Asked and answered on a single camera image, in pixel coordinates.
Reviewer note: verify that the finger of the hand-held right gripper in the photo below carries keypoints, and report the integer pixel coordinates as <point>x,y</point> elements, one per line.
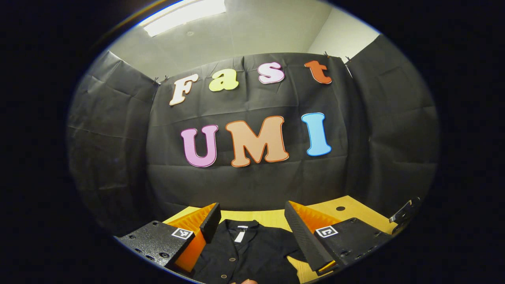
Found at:
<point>404,213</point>

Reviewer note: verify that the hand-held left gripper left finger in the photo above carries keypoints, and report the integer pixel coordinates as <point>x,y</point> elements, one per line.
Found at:
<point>210,223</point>

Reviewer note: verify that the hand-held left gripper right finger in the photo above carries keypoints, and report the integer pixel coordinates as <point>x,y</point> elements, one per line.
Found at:
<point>303,236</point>

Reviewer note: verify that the black buttoned garment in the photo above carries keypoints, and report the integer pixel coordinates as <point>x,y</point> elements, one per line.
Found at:
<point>252,256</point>

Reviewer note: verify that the black backdrop cloth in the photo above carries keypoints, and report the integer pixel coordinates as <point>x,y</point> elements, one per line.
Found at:
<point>252,185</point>

